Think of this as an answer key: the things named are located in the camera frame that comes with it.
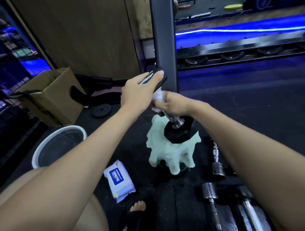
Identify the glowing white light strip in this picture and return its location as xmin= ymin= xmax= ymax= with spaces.
xmin=176 ymin=26 xmax=305 ymax=36

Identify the large chrome dumbbell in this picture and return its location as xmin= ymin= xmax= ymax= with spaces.
xmin=201 ymin=182 xmax=223 ymax=231

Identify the dark metal rack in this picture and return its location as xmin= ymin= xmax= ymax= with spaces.
xmin=176 ymin=31 xmax=305 ymax=71

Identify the brown cardboard box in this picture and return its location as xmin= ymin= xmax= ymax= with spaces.
xmin=18 ymin=67 xmax=86 ymax=127

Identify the person's left forearm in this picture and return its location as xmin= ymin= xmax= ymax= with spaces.
xmin=0 ymin=106 xmax=139 ymax=231

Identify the black headed chrome handle dumbbell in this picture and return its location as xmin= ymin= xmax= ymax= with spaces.
xmin=139 ymin=68 xmax=200 ymax=144
xmin=234 ymin=185 xmax=265 ymax=231

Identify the black padded bench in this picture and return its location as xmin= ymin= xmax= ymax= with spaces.
xmin=70 ymin=74 xmax=134 ymax=109

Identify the thin wooden stick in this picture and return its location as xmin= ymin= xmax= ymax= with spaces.
xmin=10 ymin=0 xmax=60 ymax=76

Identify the white wet wipe sheet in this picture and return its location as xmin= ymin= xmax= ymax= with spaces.
xmin=152 ymin=90 xmax=165 ymax=112

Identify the steel barbell bar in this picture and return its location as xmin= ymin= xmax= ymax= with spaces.
xmin=176 ymin=12 xmax=212 ymax=20

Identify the black left sandal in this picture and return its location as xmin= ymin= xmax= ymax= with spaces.
xmin=119 ymin=197 xmax=153 ymax=231

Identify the row of black bumper plates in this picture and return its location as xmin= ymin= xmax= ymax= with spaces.
xmin=243 ymin=0 xmax=305 ymax=11

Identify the white rimmed basin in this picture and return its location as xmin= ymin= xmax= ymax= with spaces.
xmin=31 ymin=125 xmax=88 ymax=169

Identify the black strap handle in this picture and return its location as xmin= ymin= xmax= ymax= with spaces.
xmin=0 ymin=90 xmax=42 ymax=99

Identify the white blue wet wipes pack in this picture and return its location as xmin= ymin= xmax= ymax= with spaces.
xmin=103 ymin=160 xmax=136 ymax=204

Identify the small black weight plate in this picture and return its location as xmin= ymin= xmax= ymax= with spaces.
xmin=92 ymin=103 xmax=112 ymax=119

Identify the small chrome dumbbell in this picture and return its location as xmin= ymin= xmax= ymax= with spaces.
xmin=211 ymin=142 xmax=226 ymax=178

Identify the person's right hand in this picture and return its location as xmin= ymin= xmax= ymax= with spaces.
xmin=152 ymin=90 xmax=210 ymax=117

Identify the person's left leg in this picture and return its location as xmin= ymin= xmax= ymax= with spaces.
xmin=0 ymin=166 xmax=109 ymax=231

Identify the person's right forearm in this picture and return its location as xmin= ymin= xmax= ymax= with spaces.
xmin=193 ymin=102 xmax=305 ymax=231

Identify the light green cloth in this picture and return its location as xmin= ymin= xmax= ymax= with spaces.
xmin=146 ymin=115 xmax=202 ymax=176

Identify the person's left hand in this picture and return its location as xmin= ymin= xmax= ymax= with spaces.
xmin=120 ymin=70 xmax=165 ymax=117

